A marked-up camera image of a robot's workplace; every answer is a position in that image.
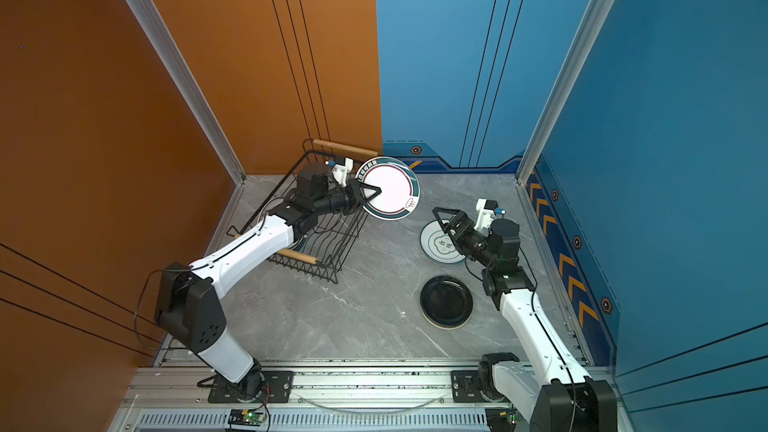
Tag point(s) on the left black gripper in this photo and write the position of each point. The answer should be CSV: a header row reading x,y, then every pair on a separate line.
x,y
353,190

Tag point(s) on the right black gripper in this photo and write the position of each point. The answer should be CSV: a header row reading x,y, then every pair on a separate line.
x,y
461,220

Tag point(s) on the black wire dish rack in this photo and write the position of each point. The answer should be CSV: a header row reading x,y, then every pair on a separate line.
x,y
311,201

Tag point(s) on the black plate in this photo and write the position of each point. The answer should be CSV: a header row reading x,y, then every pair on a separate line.
x,y
446,298

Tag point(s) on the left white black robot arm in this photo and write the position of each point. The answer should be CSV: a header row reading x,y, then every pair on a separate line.
x,y
189,298

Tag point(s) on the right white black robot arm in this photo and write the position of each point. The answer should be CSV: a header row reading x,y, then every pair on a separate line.
x,y
558,394

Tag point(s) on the circuit board right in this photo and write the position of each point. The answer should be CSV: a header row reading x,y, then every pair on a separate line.
x,y
501,420

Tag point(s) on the green circuit board left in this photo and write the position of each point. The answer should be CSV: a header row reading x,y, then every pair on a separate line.
x,y
248,420

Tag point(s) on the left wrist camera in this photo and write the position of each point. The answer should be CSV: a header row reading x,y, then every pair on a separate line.
x,y
341,168

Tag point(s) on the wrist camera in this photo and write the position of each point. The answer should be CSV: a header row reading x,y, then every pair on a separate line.
x,y
341,168
487,211

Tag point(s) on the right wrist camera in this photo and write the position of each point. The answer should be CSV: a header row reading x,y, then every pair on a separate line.
x,y
487,211

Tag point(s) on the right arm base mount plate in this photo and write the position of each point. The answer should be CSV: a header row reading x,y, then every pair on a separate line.
x,y
466,388

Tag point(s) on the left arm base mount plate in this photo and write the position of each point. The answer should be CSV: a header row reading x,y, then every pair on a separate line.
x,y
271,387

